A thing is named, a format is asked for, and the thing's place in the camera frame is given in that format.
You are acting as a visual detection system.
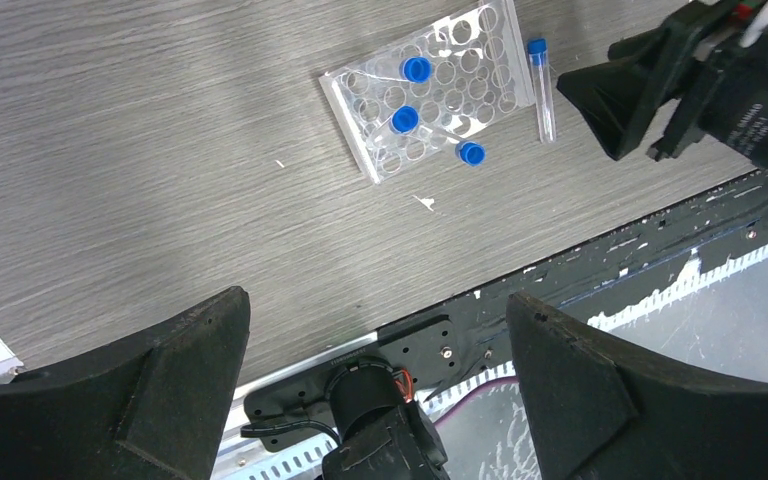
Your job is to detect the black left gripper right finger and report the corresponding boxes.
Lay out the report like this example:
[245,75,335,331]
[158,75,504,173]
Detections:
[506,292,768,479]

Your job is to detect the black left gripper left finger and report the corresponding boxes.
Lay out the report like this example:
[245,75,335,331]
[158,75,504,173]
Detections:
[0,286,251,479]

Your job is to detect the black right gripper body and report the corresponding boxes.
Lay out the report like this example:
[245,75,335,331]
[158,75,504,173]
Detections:
[557,1,765,161]

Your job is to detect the blue capped tube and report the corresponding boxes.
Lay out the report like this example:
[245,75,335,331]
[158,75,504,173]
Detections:
[527,37,557,143]
[399,56,433,83]
[365,124,488,168]
[389,105,420,134]

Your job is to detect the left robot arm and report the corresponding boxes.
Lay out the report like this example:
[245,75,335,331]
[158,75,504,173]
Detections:
[0,286,768,479]

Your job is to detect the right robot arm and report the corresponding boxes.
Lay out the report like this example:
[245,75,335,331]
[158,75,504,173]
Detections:
[557,1,768,172]

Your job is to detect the clear acrylic tube rack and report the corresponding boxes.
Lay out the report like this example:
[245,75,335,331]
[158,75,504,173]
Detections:
[319,1,535,184]

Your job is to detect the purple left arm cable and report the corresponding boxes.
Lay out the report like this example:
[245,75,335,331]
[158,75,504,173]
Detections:
[433,376,521,429]

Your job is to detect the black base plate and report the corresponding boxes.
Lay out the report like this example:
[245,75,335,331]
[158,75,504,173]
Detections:
[237,172,768,452]

